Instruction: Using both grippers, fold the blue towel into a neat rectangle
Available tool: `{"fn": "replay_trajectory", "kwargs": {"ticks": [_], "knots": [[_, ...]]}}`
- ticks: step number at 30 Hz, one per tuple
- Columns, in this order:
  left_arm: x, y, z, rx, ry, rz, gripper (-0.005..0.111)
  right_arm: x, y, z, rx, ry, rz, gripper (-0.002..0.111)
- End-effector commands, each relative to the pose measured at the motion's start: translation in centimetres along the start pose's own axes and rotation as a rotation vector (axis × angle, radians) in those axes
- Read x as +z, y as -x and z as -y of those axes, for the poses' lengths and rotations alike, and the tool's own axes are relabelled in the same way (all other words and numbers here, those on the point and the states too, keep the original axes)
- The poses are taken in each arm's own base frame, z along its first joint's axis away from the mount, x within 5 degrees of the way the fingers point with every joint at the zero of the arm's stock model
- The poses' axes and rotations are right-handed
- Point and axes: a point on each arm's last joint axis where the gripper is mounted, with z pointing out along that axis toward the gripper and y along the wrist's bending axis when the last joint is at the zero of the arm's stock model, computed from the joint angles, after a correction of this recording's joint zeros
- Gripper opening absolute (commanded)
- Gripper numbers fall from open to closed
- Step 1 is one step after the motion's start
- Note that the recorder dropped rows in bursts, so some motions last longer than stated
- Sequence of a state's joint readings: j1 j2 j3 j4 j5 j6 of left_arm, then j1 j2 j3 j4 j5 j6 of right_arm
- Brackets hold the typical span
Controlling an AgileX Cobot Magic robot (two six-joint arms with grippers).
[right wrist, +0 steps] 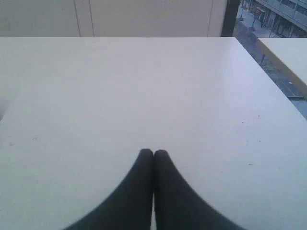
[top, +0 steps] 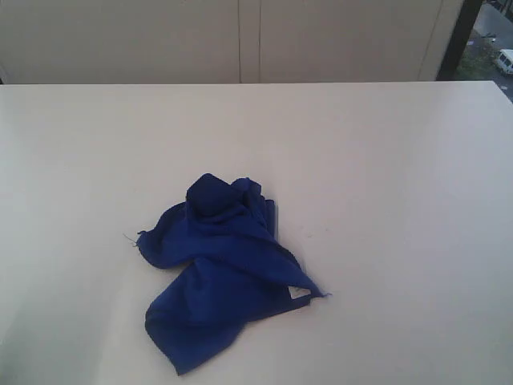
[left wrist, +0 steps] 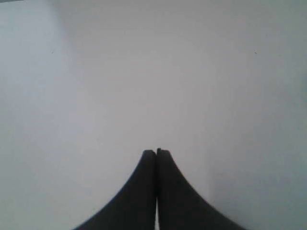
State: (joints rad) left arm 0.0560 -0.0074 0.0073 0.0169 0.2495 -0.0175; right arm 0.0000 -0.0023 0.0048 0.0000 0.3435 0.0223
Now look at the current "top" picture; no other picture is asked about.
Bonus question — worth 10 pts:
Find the blue towel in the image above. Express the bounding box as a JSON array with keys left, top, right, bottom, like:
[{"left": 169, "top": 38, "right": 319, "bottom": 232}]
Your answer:
[{"left": 135, "top": 173, "right": 322, "bottom": 375}]

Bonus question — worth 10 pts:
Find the black window frame post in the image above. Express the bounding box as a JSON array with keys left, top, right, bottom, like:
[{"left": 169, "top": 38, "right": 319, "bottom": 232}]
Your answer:
[{"left": 436, "top": 0, "right": 483, "bottom": 81}]

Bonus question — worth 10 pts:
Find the white van outside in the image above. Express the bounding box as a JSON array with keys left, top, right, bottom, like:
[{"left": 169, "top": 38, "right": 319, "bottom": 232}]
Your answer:
[{"left": 495, "top": 49, "right": 513, "bottom": 76}]

